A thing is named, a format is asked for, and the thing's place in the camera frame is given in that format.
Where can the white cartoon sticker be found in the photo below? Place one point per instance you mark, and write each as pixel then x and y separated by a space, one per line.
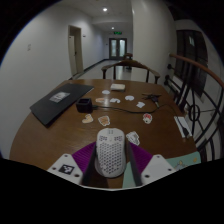
pixel 133 138

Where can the glass double door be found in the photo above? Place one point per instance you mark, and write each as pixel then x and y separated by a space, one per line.
pixel 118 48

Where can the white notepad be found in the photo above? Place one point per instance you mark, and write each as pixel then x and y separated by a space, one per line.
pixel 180 125

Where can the black pen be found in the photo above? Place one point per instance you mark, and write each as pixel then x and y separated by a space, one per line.
pixel 183 129

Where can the green exit sign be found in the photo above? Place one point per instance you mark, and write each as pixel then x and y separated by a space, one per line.
pixel 118 32

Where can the dark window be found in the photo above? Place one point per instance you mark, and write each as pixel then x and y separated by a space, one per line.
pixel 190 60

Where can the black railing with wooden handrail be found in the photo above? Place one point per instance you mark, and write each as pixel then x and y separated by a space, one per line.
pixel 196 100

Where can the white side door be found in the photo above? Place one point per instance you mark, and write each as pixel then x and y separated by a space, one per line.
pixel 75 50

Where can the orange cartoon sticker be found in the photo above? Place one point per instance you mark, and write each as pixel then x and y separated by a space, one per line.
pixel 104 120

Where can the black closed laptop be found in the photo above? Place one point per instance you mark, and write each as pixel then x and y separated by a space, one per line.
pixel 56 103

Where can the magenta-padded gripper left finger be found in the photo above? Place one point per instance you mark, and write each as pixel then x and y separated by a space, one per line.
pixel 66 168

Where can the beige sticker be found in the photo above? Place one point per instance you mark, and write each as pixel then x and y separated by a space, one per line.
pixel 87 119

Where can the light green printed mouse pad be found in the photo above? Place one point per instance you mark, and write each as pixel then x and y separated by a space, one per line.
pixel 186 160

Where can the red and white sticker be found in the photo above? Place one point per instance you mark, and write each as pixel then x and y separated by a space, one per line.
pixel 147 118

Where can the black key bunch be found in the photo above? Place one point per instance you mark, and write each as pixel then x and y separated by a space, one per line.
pixel 151 97

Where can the white perforated computer mouse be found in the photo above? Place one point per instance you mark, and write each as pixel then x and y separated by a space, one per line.
pixel 110 150

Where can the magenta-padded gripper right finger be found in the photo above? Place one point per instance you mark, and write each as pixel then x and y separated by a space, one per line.
pixel 156 168

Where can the wooden armchair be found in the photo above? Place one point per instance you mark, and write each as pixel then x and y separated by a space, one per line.
pixel 130 64

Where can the round ceiling light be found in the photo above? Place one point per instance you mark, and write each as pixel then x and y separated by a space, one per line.
pixel 105 9
pixel 112 28

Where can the small beige box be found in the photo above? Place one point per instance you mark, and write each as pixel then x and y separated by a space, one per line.
pixel 117 87

